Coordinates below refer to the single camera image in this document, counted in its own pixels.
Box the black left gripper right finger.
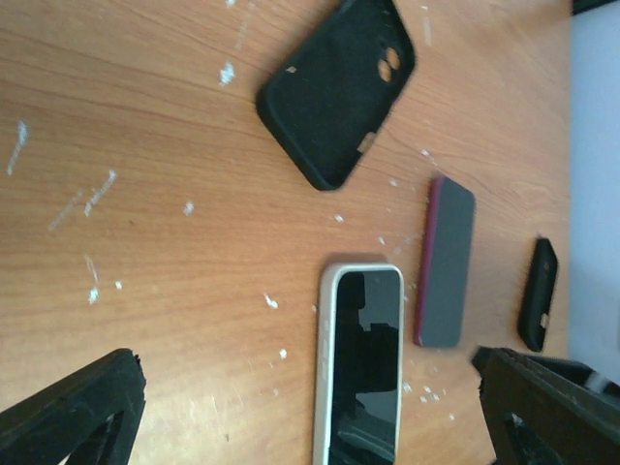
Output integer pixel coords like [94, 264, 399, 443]
[472, 346, 619, 464]

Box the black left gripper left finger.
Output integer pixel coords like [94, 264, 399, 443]
[1, 349, 146, 464]

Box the white clear phone case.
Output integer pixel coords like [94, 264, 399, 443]
[312, 263, 404, 464]

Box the red-edged black phone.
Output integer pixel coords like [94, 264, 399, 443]
[414, 175, 476, 349]

